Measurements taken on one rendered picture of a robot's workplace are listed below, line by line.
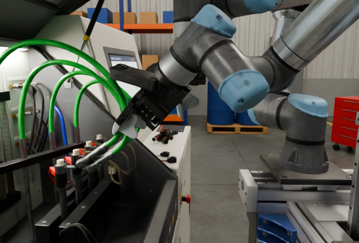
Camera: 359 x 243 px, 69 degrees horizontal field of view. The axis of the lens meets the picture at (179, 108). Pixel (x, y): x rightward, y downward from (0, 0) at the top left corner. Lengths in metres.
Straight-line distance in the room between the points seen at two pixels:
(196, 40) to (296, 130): 0.53
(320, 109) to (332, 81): 7.13
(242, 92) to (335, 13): 0.20
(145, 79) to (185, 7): 0.24
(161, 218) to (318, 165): 0.50
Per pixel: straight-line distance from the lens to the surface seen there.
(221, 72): 0.44
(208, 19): 0.47
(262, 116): 0.97
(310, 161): 0.91
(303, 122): 0.89
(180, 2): 0.70
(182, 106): 0.71
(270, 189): 0.92
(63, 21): 1.10
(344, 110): 4.72
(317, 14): 0.51
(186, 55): 0.49
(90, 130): 1.04
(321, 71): 7.90
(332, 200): 1.00
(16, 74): 1.05
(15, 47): 0.75
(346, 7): 0.51
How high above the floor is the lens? 1.37
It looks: 10 degrees down
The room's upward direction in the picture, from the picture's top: straight up
